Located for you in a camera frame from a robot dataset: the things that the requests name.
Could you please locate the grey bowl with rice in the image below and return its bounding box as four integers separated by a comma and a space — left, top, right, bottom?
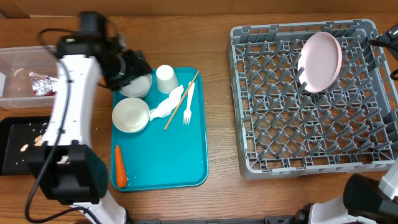
119, 73, 152, 98

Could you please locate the white bowl with peanuts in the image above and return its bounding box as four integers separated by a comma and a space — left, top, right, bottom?
112, 98, 150, 133

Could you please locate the wooden chopstick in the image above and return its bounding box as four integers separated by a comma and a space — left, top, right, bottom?
164, 70, 200, 130

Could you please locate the silver red foil wrapper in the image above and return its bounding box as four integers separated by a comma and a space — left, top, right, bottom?
29, 72, 58, 96

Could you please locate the pink round plate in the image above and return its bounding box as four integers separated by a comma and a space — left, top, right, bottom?
298, 32, 343, 93

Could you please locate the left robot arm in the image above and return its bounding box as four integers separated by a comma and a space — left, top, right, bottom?
26, 11, 152, 223

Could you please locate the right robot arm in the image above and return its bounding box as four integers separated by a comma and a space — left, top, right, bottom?
264, 24, 397, 223

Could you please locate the black plastic waste bin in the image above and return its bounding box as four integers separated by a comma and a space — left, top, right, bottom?
1, 116, 50, 175

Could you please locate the grey dishwasher rack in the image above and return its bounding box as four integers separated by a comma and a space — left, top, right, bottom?
226, 19, 397, 179

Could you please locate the white plastic cup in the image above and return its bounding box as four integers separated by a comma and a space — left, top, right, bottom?
155, 65, 178, 94

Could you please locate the torn white napkin piece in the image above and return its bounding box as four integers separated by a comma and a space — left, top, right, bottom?
149, 85, 184, 121

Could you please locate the white plastic fork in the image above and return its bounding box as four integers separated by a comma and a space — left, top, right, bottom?
183, 83, 195, 125

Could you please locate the teal serving tray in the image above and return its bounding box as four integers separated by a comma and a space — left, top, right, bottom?
111, 67, 208, 192

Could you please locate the pile of peanuts and rice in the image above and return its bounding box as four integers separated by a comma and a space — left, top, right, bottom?
19, 122, 47, 154

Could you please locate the clear plastic storage bin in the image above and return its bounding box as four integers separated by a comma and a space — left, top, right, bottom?
1, 46, 57, 109

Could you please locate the orange carrot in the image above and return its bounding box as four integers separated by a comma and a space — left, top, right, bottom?
114, 145, 127, 188

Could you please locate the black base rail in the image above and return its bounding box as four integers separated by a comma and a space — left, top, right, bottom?
131, 215, 295, 224

